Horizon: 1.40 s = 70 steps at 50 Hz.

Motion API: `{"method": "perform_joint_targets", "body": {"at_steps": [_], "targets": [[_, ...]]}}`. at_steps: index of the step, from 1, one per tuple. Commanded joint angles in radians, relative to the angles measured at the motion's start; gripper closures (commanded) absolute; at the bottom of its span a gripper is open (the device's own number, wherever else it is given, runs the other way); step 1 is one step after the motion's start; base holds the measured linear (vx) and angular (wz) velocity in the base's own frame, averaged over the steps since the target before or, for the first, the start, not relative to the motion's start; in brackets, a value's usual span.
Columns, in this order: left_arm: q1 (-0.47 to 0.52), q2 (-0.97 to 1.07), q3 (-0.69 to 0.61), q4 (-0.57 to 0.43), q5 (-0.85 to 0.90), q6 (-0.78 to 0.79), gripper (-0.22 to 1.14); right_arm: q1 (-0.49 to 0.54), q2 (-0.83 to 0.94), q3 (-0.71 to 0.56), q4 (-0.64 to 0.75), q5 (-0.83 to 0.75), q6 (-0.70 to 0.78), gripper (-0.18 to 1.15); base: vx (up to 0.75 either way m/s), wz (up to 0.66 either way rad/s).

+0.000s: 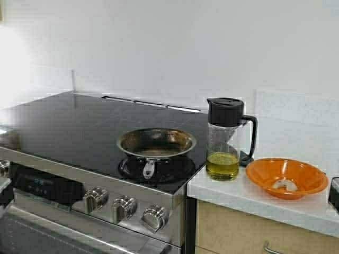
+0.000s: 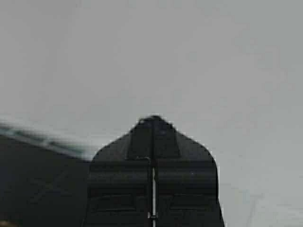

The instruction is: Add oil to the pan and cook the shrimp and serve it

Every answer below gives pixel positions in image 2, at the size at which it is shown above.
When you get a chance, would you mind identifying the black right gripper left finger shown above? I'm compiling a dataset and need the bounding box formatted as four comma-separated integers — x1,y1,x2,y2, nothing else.
84,118,154,227

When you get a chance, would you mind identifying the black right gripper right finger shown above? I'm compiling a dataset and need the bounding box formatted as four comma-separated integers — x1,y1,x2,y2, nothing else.
151,115,225,227

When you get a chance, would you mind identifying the black glass stove cooktop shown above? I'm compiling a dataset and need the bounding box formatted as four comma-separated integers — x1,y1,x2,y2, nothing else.
0,122,98,227

